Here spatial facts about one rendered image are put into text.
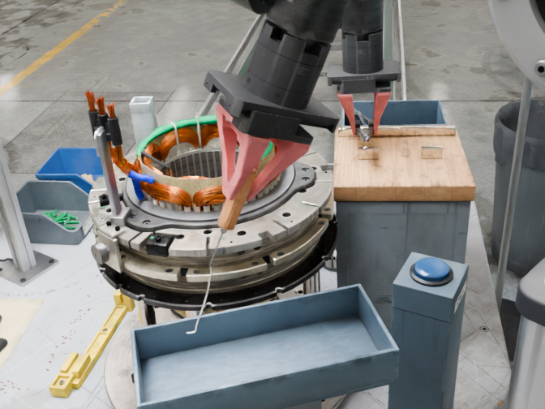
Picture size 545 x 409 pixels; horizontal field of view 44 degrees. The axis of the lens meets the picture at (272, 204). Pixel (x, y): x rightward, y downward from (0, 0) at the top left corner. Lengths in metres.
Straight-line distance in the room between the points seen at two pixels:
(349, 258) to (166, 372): 0.38
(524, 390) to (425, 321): 0.21
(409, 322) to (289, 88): 0.38
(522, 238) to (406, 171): 1.59
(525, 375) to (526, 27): 0.31
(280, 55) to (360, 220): 0.47
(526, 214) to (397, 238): 1.52
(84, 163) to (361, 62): 0.89
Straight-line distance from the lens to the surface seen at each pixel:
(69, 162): 1.67
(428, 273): 0.79
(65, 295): 1.28
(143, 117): 0.93
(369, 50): 0.94
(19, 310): 1.27
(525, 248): 2.54
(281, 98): 0.53
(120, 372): 1.06
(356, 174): 0.95
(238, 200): 0.58
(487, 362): 1.08
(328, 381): 0.66
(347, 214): 0.94
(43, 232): 1.42
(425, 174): 0.95
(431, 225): 0.96
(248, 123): 0.52
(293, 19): 0.52
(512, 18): 0.42
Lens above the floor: 1.51
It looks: 30 degrees down
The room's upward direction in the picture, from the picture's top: 4 degrees counter-clockwise
